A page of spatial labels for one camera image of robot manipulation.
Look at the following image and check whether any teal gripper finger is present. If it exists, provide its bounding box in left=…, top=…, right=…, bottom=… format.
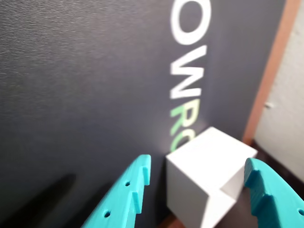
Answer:
left=80, top=154, right=152, bottom=228
left=244, top=157, right=304, bottom=228

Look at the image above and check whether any white cardboard box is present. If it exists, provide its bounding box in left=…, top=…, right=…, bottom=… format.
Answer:
left=165, top=126, right=259, bottom=228

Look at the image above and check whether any black mat with WOWROBO print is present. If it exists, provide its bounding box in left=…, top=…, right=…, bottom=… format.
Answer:
left=0, top=0, right=288, bottom=228

